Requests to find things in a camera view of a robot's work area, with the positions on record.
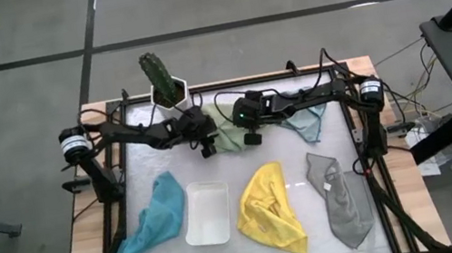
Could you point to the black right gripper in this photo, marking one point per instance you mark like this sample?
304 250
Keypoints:
251 113

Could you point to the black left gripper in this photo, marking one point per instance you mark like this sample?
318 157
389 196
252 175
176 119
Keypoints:
190 130

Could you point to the light green microfiber towel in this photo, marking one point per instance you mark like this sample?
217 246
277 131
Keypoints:
231 141

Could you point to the yellow microfiber towel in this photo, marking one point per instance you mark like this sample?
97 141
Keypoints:
268 216

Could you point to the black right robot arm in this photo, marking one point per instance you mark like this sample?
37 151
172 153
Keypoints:
317 95

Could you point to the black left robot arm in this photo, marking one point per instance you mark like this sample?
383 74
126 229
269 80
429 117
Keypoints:
126 136

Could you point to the light blue microfiber towel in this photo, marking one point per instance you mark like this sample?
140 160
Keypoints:
306 124

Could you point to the teal microfiber towel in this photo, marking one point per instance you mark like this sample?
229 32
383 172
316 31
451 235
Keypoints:
159 220

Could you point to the grey microfiber towel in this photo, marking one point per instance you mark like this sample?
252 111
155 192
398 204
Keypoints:
349 216

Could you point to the white hexagonal plant pot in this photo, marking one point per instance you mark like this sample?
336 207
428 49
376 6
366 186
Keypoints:
185 94

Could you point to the green cactus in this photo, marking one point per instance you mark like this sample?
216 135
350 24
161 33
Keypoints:
156 73

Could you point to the white plastic bin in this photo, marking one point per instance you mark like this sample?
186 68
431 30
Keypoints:
206 214

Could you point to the white papers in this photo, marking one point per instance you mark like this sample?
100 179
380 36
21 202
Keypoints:
428 166

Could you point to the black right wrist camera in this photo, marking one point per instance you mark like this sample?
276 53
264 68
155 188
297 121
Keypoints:
253 139

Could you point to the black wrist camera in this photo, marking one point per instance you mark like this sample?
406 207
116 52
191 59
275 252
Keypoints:
253 139
208 150

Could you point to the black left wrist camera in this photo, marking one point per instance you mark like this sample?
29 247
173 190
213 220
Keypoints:
208 150

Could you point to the black table frame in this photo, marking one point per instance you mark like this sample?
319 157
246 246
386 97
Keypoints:
246 81

